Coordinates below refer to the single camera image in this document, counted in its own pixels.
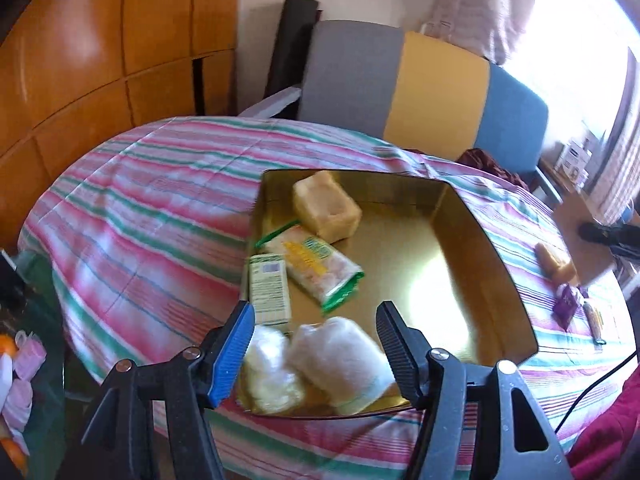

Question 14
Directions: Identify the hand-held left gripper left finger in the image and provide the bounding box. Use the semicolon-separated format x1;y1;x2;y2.
80;300;257;480

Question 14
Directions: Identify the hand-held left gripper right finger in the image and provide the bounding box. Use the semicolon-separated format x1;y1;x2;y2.
375;301;573;480

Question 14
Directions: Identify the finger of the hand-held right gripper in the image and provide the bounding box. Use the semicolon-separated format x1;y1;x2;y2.
578;221;640;261

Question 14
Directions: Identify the clear white packet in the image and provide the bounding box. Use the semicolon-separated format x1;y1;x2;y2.
287;316;396;416
242;325;306;413

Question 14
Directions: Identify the small yellow sponge block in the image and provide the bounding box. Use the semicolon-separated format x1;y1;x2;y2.
535;242;578;285

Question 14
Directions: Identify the green white carton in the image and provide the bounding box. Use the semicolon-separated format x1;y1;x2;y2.
247;254;292;326

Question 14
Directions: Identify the purple tissue packet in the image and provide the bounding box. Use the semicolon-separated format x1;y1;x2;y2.
552;284;583;331

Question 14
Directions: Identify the gold tin box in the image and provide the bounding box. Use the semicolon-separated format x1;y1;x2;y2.
239;169;540;418

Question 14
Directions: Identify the green yellow noodle packet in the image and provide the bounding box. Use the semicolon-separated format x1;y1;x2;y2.
256;224;366;311
582;299;608;346

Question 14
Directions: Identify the large yellow sponge block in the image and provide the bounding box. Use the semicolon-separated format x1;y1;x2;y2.
291;170;363;245

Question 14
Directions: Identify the wooden side table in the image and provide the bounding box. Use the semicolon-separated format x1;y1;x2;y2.
540;155;626;271

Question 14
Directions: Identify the white printed box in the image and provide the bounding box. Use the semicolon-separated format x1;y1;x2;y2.
557;142;593;186

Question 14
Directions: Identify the pink patterned curtain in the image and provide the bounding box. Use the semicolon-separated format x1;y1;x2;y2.
425;0;538;66
585;50;640;226

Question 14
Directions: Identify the dark red cloth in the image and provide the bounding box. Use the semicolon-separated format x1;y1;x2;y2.
455;147;531;191

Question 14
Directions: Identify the striped tablecloth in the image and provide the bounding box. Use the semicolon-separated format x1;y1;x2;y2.
17;116;640;471

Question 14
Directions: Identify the green glass table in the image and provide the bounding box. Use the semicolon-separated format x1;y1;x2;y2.
0;247;68;480

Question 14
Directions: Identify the pink ruffled item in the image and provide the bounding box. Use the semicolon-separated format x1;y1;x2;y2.
15;330;48;381
0;375;33;431

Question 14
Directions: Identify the person's red clothing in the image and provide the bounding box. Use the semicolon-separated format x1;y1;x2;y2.
567;375;640;480

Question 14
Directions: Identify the window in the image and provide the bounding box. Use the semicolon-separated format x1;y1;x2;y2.
505;0;636;91

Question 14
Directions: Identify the grey yellow blue chair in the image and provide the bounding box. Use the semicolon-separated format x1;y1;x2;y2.
237;20;563;206

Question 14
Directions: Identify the black rolled mat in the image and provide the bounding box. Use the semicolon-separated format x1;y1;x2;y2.
265;0;321;106

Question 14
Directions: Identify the wooden wardrobe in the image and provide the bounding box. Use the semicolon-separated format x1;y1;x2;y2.
0;0;241;256

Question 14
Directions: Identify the black cable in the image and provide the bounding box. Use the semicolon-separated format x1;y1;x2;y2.
555;350;640;433

